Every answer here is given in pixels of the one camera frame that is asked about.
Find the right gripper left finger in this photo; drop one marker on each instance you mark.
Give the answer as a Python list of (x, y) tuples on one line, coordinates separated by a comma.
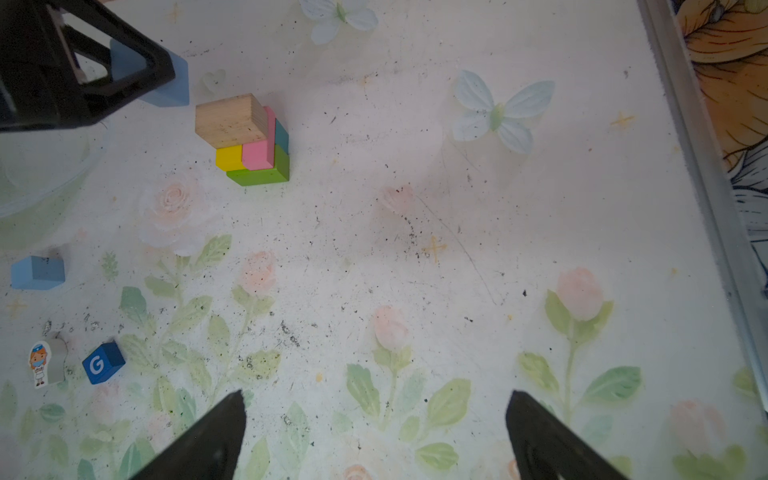
[(210, 449)]

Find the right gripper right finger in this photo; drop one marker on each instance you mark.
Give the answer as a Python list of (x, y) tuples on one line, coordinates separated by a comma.
[(546, 449)]

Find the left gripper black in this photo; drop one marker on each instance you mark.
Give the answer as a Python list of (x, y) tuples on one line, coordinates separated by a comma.
[(53, 75)]

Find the yellow rectangular block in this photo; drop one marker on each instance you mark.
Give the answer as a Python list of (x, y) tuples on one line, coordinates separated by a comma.
[(229, 158)]

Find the natural wood rectangular block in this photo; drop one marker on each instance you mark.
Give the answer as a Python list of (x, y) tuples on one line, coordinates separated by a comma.
[(233, 121)]

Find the pink rectangular block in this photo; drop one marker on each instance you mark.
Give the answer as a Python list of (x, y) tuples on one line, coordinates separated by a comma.
[(259, 155)]

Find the teal cube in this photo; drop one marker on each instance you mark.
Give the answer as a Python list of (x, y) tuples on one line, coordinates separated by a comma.
[(282, 137)]

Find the green rectangular block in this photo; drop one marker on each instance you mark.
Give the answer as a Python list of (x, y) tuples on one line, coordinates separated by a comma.
[(279, 173)]

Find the blue letter G cube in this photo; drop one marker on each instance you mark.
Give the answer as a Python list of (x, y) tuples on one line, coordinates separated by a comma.
[(103, 363)]

